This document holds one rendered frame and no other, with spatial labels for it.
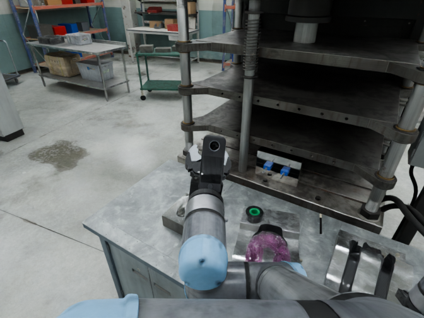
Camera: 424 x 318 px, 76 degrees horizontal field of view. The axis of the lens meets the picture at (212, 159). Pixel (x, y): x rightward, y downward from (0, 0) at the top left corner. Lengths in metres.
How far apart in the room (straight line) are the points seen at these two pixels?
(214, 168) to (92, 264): 1.96
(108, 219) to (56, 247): 1.20
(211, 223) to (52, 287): 2.03
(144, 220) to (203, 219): 1.00
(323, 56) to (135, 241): 1.23
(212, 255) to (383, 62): 1.18
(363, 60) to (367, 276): 0.89
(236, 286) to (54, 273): 2.06
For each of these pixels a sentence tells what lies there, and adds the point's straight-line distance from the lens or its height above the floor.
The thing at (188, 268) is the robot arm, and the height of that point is 1.46.
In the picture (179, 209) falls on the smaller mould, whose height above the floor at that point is 0.86.
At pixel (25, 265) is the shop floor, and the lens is 2.64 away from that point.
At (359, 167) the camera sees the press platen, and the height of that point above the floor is 1.04.
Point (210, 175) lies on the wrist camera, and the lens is 0.53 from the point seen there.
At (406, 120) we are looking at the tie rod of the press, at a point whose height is 1.33.
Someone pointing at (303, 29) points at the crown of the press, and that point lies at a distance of 1.69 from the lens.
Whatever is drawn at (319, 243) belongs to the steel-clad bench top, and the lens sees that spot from 1.40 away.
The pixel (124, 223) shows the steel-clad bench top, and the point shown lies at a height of 0.80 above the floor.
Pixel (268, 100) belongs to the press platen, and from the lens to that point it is 1.53.
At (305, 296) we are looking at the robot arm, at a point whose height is 1.55.
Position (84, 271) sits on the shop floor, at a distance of 2.39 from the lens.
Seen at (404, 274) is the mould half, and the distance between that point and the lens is 1.26.
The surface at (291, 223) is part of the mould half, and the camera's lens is 1.29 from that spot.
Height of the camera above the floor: 1.80
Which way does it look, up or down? 33 degrees down
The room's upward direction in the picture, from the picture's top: straight up
